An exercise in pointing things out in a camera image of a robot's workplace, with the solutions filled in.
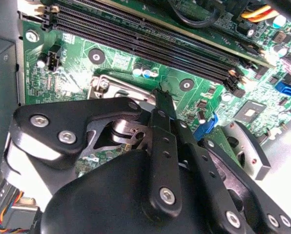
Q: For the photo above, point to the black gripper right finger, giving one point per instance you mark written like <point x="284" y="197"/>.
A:
<point x="201" y="168"/>

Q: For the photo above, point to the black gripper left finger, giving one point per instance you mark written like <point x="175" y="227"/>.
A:
<point x="87" y="111"/>

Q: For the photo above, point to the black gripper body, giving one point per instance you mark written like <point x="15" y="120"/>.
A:
<point x="104" y="197"/>

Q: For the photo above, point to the metal socket cover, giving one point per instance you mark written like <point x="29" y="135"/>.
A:
<point x="126" y="86"/>

